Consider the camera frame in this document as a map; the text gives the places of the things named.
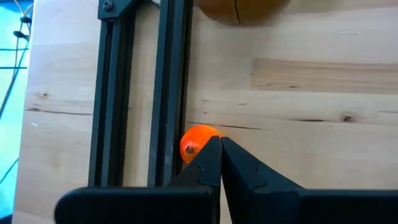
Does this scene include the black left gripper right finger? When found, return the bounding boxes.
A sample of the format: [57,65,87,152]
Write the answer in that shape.
[221,136,398,224]

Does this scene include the small orange tangerine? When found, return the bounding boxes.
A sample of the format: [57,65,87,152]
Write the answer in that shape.
[179,124,222,165]

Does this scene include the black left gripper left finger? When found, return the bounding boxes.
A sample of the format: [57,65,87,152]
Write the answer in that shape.
[54,135,223,224]

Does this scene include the brown green plastic kiwi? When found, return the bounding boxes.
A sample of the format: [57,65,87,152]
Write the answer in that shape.
[198,0,292,26]

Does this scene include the black floor cable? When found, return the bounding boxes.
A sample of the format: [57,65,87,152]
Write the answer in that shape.
[0,15,32,184]

